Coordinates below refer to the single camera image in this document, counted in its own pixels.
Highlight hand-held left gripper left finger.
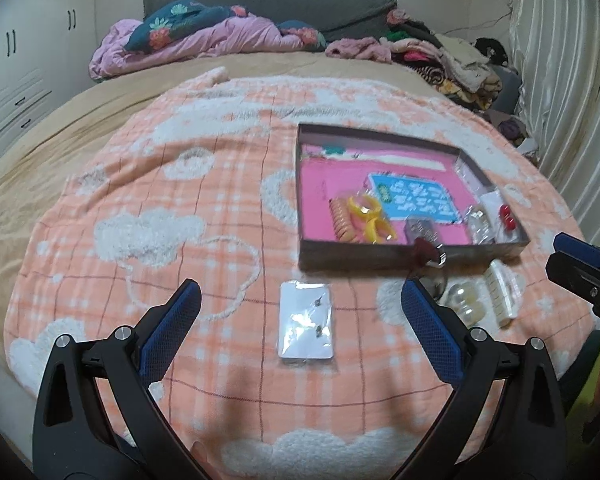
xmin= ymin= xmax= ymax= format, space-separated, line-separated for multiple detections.
xmin=31 ymin=278 xmax=216 ymax=480

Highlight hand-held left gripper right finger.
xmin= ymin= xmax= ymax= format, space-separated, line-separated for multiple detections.
xmin=380 ymin=278 xmax=568 ymax=480

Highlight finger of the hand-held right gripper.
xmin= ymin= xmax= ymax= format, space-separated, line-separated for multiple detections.
xmin=546 ymin=252 xmax=600 ymax=321
xmin=552 ymin=232 xmax=600 ymax=273

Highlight red cherry hair clip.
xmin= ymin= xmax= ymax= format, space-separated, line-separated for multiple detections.
xmin=482 ymin=192 xmax=518 ymax=236

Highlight white hair claw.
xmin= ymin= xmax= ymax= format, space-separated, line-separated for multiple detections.
xmin=482 ymin=259 xmax=523 ymax=328

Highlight silver jewelry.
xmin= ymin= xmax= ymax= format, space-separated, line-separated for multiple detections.
xmin=462 ymin=205 xmax=496 ymax=245

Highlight silver hair clip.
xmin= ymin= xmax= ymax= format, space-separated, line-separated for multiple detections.
xmin=404 ymin=216 xmax=438 ymax=246

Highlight dark shallow cardboard box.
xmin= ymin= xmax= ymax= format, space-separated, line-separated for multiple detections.
xmin=295 ymin=122 xmax=531 ymax=272

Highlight white earring card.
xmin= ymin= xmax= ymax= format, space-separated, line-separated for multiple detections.
xmin=276 ymin=280 xmax=337 ymax=361

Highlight yellow hair clips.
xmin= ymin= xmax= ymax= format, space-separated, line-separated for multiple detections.
xmin=347 ymin=195 xmax=400 ymax=245

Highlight orange spiral hair tie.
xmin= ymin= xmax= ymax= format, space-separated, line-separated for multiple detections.
xmin=329 ymin=197 xmax=356 ymax=242

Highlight peach checked cloud blanket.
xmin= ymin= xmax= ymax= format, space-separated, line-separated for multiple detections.
xmin=7 ymin=76 xmax=600 ymax=480

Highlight dark clothes heap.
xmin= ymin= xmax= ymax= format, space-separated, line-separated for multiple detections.
xmin=495 ymin=112 xmax=536 ymax=148

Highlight white pleated curtain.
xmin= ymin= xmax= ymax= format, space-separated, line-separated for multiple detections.
xmin=507 ymin=0 xmax=600 ymax=241

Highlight pile of folded clothes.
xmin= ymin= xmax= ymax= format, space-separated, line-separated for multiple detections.
xmin=385 ymin=9 xmax=523 ymax=111

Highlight pink fluffy garment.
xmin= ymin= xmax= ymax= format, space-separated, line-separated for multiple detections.
xmin=325 ymin=37 xmax=396 ymax=63

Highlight purple floral quilt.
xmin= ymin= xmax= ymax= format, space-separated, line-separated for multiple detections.
xmin=89 ymin=0 xmax=327 ymax=81

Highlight white wardrobe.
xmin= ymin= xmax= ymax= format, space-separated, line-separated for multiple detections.
xmin=0 ymin=0 xmax=98 ymax=161

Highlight grey headboard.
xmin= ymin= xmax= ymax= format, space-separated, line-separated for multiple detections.
xmin=142 ymin=0 xmax=398 ymax=36

